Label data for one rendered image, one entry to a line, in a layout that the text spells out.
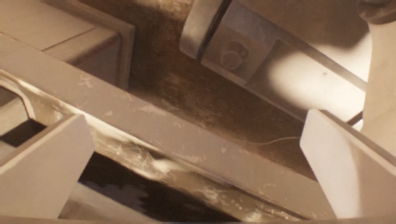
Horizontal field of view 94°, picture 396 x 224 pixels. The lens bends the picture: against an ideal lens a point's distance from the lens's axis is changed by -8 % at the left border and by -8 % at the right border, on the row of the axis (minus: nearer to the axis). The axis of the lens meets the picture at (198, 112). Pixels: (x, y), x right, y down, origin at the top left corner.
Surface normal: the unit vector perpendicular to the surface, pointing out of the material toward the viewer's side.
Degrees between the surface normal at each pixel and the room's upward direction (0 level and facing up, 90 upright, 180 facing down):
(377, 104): 90
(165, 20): 0
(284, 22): 0
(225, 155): 90
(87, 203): 90
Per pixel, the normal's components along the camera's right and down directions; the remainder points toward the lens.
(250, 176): 0.33, -0.68
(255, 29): 0.08, -0.04
